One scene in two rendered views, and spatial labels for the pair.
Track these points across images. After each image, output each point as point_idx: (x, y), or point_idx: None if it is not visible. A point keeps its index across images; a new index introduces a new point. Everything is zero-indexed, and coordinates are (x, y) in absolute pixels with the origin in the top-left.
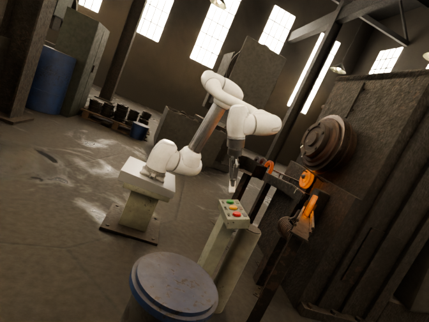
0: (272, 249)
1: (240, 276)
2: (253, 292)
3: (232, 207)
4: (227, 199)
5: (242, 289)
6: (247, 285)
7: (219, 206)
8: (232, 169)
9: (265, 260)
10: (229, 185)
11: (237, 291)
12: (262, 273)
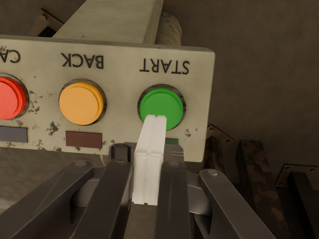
0: (260, 204)
1: (258, 116)
2: (217, 127)
3: (65, 93)
4: (203, 105)
5: (220, 108)
6: (233, 121)
7: (176, 46)
8: (82, 234)
9: (258, 178)
10: (154, 132)
11: (214, 96)
12: (244, 160)
